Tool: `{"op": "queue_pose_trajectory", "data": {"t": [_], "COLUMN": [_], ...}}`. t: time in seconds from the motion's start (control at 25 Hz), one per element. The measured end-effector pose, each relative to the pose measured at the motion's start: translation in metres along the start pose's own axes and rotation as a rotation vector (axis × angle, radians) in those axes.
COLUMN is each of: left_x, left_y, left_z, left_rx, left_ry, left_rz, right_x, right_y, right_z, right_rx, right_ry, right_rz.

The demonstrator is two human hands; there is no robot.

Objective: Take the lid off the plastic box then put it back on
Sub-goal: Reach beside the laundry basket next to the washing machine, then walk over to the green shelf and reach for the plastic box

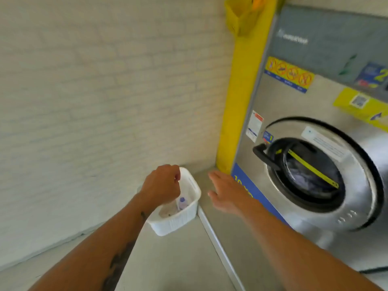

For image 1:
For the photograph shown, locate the white plastic laundry basket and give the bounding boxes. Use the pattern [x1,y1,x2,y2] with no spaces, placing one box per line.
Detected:
[137,167,202,237]

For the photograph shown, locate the blue sticker on control panel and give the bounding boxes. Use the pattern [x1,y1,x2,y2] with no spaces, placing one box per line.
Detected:
[354,62,388,89]

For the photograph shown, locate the round washing machine door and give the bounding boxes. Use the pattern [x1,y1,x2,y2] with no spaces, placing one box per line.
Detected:
[252,117,385,232]

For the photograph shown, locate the white rectangular door label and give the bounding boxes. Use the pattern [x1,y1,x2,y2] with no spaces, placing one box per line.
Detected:
[301,126,350,163]

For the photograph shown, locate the person's right forearm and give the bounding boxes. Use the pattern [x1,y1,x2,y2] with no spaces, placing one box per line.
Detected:
[242,200,383,291]

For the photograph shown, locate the yellow warning icon sticker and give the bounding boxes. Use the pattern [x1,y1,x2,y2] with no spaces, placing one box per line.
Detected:
[264,56,315,94]

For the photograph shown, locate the person's left hand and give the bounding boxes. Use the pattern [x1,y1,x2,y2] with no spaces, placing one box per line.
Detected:
[138,164,181,210]

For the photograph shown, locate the black door handle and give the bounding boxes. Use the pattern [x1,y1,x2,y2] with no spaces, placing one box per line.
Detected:
[252,144,281,171]

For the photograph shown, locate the blue label with yellow print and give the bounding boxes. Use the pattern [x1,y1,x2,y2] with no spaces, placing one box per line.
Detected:
[231,162,289,225]

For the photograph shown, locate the yellow sticker with code square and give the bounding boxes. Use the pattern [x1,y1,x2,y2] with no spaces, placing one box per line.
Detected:
[333,87,388,133]

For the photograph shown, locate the steel front-load washing machine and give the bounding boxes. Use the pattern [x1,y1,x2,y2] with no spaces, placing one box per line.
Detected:
[231,0,388,291]

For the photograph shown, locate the yellow diagonal stripe sticker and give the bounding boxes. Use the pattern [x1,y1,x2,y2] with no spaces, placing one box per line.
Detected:
[286,149,340,189]

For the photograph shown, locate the yellow plastic holder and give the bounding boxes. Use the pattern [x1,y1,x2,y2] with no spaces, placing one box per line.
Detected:
[224,0,268,37]

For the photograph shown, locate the laundry inside drum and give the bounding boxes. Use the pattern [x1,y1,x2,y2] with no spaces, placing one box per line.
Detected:
[286,160,323,193]

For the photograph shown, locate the person's left forearm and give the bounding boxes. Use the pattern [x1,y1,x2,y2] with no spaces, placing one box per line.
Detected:
[29,192,153,291]

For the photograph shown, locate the white label with red corner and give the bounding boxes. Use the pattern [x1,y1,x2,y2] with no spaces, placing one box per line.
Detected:
[245,110,264,143]

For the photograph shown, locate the person's right hand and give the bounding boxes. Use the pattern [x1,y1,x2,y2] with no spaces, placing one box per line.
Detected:
[208,170,259,216]

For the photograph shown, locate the yellow side panel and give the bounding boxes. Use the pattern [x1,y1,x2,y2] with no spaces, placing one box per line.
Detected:
[216,0,287,175]

